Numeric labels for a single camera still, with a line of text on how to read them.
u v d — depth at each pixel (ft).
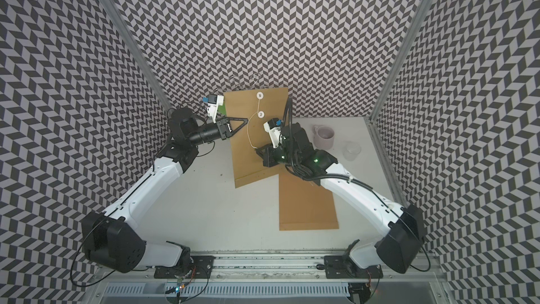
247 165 2.37
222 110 2.11
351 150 3.21
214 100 2.08
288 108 1.67
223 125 2.03
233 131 2.16
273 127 2.03
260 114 2.30
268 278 2.37
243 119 2.25
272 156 2.05
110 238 1.30
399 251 1.25
